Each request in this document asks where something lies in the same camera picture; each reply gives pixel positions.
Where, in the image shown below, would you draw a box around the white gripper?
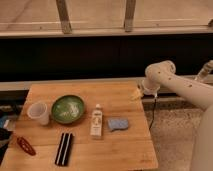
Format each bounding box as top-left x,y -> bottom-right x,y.
131,79 -> 160,100

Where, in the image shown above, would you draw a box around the white bottle with label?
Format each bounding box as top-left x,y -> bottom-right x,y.
90,104 -> 103,139

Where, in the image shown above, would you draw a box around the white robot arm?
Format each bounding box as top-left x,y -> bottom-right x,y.
131,60 -> 213,171

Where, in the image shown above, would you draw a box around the blue sponge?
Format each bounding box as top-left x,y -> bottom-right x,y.
108,118 -> 129,131

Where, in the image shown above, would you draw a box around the green ceramic bowl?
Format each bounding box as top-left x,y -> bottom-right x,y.
51,95 -> 85,124

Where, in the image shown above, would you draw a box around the wooden table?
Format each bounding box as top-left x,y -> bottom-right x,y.
0,81 -> 158,171

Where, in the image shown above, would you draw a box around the black striped rectangular case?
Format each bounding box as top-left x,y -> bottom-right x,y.
55,133 -> 73,166

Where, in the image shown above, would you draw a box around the translucent plastic cup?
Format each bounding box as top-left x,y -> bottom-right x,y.
27,101 -> 49,125

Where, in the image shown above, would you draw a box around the dark objects at left edge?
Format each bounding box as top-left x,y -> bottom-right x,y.
0,105 -> 19,164

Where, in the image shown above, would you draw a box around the black cable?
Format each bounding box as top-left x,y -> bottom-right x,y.
148,94 -> 158,131

